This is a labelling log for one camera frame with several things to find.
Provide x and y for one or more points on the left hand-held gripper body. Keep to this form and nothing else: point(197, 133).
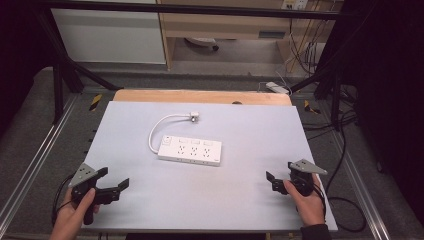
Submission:
point(86, 180)

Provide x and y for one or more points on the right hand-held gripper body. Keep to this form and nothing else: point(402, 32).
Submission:
point(304, 176)

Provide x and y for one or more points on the white power plug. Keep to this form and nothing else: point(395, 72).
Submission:
point(194, 117)

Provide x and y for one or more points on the person's right hand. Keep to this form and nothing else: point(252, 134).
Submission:
point(310, 206)

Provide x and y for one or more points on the person's left hand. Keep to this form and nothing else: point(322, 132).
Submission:
point(71, 218)

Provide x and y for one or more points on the small white floor power strip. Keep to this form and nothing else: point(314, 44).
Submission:
point(277, 88)

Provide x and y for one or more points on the black metal stand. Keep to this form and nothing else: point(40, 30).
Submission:
point(63, 73)
point(328, 86)

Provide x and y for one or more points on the wooden table board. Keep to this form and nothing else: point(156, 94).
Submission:
point(200, 97)

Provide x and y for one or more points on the black curtain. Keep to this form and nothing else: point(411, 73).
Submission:
point(20, 50)
point(386, 100)

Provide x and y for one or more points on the white cabinet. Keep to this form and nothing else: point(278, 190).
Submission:
point(110, 36)

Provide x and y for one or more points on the office chair base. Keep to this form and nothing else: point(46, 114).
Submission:
point(203, 42)

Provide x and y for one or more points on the light wooden desk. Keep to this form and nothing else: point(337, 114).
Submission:
point(226, 25)

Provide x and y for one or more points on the aluminium rail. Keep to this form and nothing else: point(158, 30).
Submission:
point(36, 156)
point(360, 186)

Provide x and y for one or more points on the white wall socket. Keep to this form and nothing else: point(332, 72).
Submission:
point(294, 4)

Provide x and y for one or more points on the black metal frame bar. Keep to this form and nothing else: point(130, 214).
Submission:
point(200, 10)

